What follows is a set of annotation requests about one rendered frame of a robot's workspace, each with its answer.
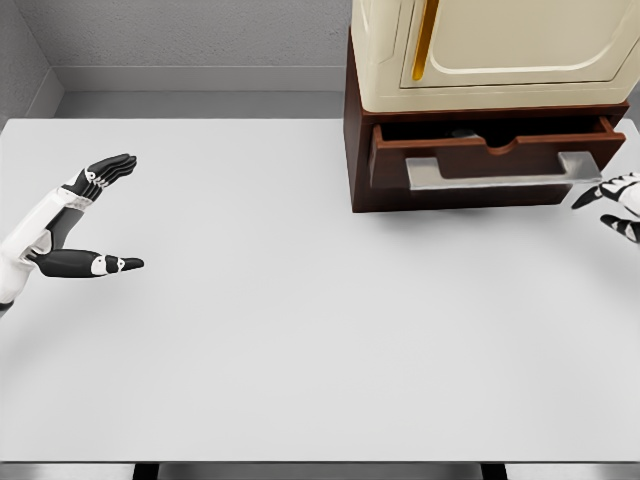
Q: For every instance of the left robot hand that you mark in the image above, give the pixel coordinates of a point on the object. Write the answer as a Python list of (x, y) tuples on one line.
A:
[(35, 225)]

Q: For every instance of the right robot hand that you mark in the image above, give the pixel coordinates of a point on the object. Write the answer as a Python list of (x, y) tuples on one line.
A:
[(622, 189)]

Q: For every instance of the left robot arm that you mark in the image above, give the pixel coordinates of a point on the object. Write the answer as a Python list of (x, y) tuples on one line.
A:
[(4, 300)]

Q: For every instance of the brown wooden drawer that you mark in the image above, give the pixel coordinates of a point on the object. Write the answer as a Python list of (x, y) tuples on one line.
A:
[(390, 162)]

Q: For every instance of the cream cabinet with door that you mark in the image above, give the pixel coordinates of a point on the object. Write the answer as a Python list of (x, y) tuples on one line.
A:
[(500, 45)]

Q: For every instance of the dark brown wooden cabinet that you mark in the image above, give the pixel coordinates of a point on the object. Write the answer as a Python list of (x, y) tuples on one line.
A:
[(356, 150)]

